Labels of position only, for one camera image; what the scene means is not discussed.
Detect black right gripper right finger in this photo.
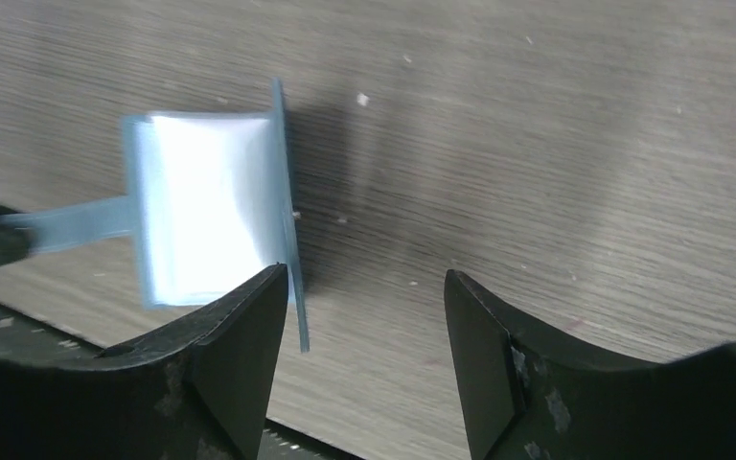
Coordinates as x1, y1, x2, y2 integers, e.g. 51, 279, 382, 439
444, 269, 736, 459

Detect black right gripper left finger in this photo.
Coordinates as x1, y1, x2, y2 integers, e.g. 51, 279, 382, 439
0, 264, 288, 459

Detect blue card holder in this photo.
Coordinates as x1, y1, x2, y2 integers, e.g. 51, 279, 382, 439
1, 80, 311, 352

